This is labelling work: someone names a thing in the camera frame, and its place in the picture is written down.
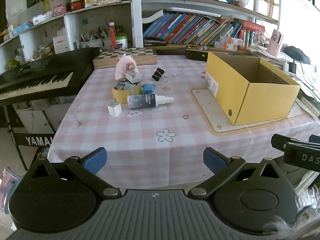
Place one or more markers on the pink plush toy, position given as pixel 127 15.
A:
pixel 123 65

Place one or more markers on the pen holder with pens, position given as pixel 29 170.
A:
pixel 92 41

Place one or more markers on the white box with red label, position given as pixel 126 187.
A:
pixel 60 45

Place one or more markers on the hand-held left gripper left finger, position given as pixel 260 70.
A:
pixel 96 158

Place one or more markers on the beige star placemat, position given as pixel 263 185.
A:
pixel 207 107

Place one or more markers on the red and white jar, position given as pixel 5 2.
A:
pixel 76 3

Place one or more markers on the blue plastic bag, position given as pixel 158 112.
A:
pixel 148 88

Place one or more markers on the black rectangular case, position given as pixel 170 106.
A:
pixel 196 54

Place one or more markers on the yellow cardboard box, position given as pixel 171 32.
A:
pixel 265 102

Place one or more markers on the white jar with green lid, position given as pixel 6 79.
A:
pixel 121 42

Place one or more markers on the black rounded object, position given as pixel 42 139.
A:
pixel 297 54

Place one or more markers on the black keyboard piano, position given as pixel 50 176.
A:
pixel 45 72

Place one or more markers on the black keyboard stand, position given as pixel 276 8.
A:
pixel 32 138

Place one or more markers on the white tissue packet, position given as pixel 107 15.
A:
pixel 42 18

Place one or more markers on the black binder clip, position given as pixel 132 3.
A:
pixel 158 74

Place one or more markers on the white cabinet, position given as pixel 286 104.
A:
pixel 32 120

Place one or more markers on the grey furry clothing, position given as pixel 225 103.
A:
pixel 300 227

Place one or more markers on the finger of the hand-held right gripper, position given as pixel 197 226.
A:
pixel 315 139
pixel 297 156

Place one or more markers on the wooden chessboard box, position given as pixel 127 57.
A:
pixel 125 57

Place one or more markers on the green book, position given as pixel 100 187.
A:
pixel 310 105

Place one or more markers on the red glue bottle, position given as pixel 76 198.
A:
pixel 113 36

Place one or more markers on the black power adapter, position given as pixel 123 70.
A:
pixel 292 67

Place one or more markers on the pink card box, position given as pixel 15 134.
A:
pixel 275 41

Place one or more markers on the red books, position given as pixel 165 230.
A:
pixel 252 33

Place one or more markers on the yellow tape roll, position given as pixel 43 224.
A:
pixel 120 96

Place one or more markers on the desktop with pink checked cloth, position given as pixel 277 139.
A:
pixel 140 142

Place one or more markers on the white bookshelf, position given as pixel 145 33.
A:
pixel 136 17

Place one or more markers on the white charger plug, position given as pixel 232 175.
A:
pixel 114 108

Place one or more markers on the small staple box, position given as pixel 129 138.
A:
pixel 133 77

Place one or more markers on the blue tissue packet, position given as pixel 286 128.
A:
pixel 22 28

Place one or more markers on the stack of papers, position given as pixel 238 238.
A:
pixel 265 55

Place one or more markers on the row of leaning books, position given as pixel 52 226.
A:
pixel 185 28

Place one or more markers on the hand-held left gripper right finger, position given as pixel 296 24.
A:
pixel 213 160

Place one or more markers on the small orange and white boxes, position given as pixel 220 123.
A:
pixel 228 43

